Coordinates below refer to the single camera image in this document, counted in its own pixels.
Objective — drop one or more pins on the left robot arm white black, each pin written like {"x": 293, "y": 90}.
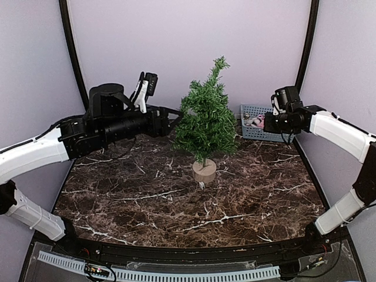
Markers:
{"x": 110, "y": 117}

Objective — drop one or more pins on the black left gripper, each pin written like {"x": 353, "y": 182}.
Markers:
{"x": 162, "y": 127}

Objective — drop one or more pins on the grey slotted cable duct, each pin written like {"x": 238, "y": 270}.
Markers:
{"x": 158, "y": 272}

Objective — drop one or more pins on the black front rail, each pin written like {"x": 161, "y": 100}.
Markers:
{"x": 286, "y": 251}

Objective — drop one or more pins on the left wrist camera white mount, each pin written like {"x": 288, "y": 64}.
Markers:
{"x": 144, "y": 88}

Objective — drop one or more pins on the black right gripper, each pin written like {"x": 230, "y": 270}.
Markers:
{"x": 268, "y": 127}

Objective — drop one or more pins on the black frame post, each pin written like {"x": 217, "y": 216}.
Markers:
{"x": 309, "y": 36}
{"x": 73, "y": 55}

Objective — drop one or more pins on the blue plastic basket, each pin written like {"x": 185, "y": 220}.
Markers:
{"x": 252, "y": 125}

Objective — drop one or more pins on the right black frame post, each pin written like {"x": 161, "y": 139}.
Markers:
{"x": 309, "y": 36}

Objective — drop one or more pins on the left black frame post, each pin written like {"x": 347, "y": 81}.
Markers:
{"x": 73, "y": 55}

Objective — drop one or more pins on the small green christmas tree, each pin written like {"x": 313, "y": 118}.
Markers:
{"x": 208, "y": 126}

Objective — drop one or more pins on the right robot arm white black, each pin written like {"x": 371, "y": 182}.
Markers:
{"x": 290, "y": 116}

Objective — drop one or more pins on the pink plush ornament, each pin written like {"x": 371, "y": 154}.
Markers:
{"x": 259, "y": 121}

